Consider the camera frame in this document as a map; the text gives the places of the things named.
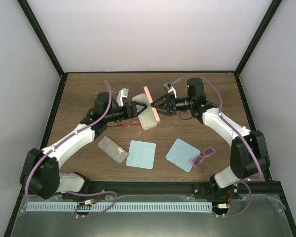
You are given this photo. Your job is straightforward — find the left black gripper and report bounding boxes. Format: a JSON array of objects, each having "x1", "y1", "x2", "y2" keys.
[{"x1": 105, "y1": 101, "x2": 148, "y2": 123}]

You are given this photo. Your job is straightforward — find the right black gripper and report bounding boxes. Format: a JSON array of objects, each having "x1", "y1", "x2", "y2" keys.
[{"x1": 151, "y1": 94, "x2": 194, "y2": 117}]

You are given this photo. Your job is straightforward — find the pink glasses case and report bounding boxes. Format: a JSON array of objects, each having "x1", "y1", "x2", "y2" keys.
[{"x1": 132, "y1": 86, "x2": 161, "y2": 130}]

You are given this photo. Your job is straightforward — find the blue cleaning cloth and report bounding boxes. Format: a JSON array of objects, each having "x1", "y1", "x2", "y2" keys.
[
  {"x1": 166, "y1": 139, "x2": 201, "y2": 172},
  {"x1": 126, "y1": 140, "x2": 156, "y2": 170}
]

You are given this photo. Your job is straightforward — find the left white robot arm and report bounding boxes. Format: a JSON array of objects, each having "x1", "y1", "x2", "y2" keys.
[{"x1": 20, "y1": 92, "x2": 148, "y2": 199}]

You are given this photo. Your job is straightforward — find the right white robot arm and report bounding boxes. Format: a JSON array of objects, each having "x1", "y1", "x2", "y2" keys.
[{"x1": 150, "y1": 77, "x2": 270, "y2": 199}]

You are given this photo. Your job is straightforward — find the orange sunglasses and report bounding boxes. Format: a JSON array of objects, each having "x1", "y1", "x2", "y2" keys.
[{"x1": 116, "y1": 120, "x2": 141, "y2": 127}]

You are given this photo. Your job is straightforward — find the purple sunglasses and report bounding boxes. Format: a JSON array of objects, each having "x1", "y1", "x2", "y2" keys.
[{"x1": 189, "y1": 147, "x2": 216, "y2": 167}]

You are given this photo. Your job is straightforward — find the grey glasses case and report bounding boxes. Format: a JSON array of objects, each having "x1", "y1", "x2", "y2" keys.
[{"x1": 97, "y1": 136, "x2": 128, "y2": 163}]

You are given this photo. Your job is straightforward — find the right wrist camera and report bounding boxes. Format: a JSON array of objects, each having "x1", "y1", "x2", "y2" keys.
[{"x1": 163, "y1": 83, "x2": 177, "y2": 98}]

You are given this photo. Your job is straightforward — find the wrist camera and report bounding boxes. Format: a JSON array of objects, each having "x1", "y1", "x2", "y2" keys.
[
  {"x1": 163, "y1": 83, "x2": 177, "y2": 98},
  {"x1": 116, "y1": 87, "x2": 129, "y2": 107}
]

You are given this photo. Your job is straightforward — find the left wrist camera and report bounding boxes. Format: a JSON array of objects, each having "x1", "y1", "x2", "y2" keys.
[{"x1": 116, "y1": 87, "x2": 129, "y2": 107}]

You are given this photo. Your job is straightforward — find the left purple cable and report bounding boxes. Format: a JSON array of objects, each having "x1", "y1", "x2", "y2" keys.
[{"x1": 23, "y1": 80, "x2": 119, "y2": 219}]

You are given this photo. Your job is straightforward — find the purple cable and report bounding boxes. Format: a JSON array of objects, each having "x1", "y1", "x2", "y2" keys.
[
  {"x1": 23, "y1": 80, "x2": 119, "y2": 219},
  {"x1": 172, "y1": 75, "x2": 263, "y2": 219}
]

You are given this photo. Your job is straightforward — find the blue slotted cable duct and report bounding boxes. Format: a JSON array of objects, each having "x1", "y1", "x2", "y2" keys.
[{"x1": 26, "y1": 202, "x2": 213, "y2": 213}]

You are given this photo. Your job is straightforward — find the black aluminium frame rail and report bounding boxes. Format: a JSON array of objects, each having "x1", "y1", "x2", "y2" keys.
[{"x1": 22, "y1": 181, "x2": 287, "y2": 198}]

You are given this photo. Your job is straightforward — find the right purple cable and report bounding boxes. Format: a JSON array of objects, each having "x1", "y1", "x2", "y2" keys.
[{"x1": 172, "y1": 75, "x2": 263, "y2": 219}]

